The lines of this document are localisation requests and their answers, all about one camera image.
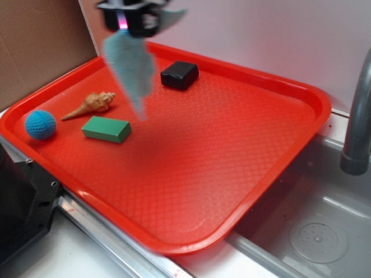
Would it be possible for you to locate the blue knitted ball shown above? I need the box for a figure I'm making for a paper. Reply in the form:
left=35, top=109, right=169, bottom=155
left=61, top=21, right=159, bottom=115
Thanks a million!
left=24, top=110, right=57, bottom=140

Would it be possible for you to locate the light blue cloth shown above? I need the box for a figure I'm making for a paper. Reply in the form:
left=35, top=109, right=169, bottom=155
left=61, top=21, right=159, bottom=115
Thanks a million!
left=101, top=8, right=187, bottom=120

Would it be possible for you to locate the round sink drain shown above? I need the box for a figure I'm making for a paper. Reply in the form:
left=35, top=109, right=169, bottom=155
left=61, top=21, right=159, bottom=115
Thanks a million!
left=289, top=217, right=348, bottom=264

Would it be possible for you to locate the brown cardboard panel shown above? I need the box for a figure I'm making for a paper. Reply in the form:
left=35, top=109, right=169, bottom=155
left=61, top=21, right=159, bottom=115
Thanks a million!
left=1, top=1, right=97, bottom=110

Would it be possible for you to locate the grey metal faucet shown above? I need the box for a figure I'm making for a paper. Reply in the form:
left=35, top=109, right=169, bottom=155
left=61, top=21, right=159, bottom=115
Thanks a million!
left=340, top=52, right=370, bottom=175

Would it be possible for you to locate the tan spiral seashell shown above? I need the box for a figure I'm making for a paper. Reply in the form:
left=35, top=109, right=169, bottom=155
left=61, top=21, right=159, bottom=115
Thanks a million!
left=62, top=92, right=116, bottom=120

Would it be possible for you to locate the black rectangular block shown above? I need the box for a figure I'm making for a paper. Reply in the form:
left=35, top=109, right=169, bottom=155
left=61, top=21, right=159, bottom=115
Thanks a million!
left=161, top=61, right=199, bottom=90

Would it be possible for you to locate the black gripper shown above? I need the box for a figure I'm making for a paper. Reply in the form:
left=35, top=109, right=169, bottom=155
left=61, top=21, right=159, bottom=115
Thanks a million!
left=97, top=1, right=169, bottom=37

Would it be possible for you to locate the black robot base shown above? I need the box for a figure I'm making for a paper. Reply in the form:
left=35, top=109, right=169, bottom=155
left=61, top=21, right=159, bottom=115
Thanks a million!
left=1, top=146, right=62, bottom=266

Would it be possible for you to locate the red plastic tray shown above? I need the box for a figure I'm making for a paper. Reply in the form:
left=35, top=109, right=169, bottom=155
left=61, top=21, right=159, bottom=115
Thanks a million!
left=1, top=42, right=331, bottom=255

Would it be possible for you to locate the green rectangular block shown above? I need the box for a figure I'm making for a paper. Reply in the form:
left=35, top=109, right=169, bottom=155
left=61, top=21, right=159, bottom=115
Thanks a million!
left=82, top=116, right=132, bottom=144

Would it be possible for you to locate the grey toy sink basin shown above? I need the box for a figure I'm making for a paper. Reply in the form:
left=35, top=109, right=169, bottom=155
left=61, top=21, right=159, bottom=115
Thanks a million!
left=176, top=134, right=371, bottom=278

